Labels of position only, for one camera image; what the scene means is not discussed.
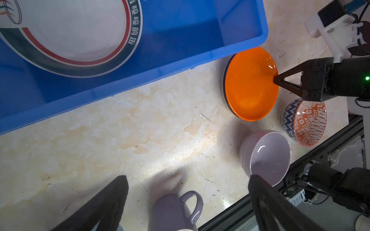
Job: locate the orange plate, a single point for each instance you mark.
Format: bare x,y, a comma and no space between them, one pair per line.
248,86

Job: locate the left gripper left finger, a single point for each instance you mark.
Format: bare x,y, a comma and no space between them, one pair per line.
103,212

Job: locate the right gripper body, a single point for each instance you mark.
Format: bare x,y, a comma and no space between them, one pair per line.
322,79

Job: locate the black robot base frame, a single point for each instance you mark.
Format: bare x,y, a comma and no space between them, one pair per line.
331,183

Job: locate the red patterned bowl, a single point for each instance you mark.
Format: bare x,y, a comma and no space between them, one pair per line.
305,121

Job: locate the blue plastic bin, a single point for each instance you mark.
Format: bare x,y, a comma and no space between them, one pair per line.
176,36

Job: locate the white plate green rim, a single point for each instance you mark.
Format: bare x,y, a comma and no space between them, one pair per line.
77,39

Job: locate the purple mug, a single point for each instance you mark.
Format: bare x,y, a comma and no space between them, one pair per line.
170,213

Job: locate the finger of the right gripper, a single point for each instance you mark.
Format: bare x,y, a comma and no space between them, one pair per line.
291,87

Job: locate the lavender bowl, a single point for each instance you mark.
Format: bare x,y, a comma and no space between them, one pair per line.
266,153

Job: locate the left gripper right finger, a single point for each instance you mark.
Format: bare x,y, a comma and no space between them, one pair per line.
274,212

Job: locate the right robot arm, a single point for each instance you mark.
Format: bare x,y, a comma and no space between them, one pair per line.
305,121

